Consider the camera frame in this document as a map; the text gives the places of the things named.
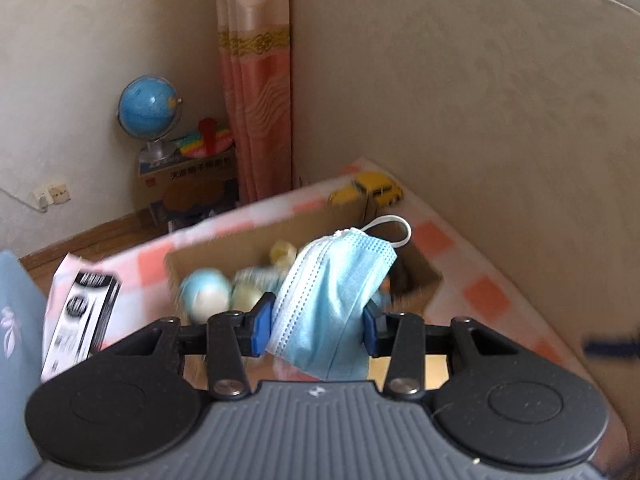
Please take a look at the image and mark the brown cardboard box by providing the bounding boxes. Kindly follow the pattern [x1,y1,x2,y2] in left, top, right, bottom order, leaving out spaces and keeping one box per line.
[165,198,442,323]

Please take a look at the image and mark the blue desk globe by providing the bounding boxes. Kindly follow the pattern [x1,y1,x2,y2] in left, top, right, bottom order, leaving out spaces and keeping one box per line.
[116,75,182,165]

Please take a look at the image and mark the blue face mask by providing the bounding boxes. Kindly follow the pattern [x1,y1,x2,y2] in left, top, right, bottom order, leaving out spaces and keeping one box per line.
[266,229,402,382]

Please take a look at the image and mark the colourful pop toy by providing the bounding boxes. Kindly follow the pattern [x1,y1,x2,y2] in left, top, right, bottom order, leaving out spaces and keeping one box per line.
[176,117,233,158]

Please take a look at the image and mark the white wall socket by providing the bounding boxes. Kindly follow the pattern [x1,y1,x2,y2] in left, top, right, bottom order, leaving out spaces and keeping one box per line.
[32,182,70,211]

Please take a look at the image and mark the blue cream round toy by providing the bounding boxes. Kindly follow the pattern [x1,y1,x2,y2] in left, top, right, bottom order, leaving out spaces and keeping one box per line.
[179,268,232,324]

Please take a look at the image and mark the blue floral sachet pouch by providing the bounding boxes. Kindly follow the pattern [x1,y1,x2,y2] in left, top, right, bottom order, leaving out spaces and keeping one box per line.
[232,266,288,294]

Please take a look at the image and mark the blue patterned cushion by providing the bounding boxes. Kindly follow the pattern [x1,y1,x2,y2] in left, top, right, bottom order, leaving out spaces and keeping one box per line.
[0,250,47,479]

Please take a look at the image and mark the pink patterned curtain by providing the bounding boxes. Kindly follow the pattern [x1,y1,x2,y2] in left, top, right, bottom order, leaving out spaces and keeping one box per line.
[216,0,292,203]

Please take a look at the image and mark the black white pen box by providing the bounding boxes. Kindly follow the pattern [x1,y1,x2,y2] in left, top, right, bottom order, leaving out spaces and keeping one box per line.
[41,270,120,382]

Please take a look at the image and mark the checkered pink white tablecloth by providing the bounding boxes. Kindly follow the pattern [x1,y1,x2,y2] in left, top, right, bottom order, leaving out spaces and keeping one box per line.
[44,156,632,456]

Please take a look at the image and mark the yellow toy car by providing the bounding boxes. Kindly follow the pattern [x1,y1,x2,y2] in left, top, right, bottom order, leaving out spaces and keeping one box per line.
[328,171,404,208]

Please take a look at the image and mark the brown printed carton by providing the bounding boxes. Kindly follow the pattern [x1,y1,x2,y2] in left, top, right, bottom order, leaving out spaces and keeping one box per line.
[138,148,240,226]

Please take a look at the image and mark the gold tissue pack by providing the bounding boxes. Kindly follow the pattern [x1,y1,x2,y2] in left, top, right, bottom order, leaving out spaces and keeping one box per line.
[367,354,449,391]

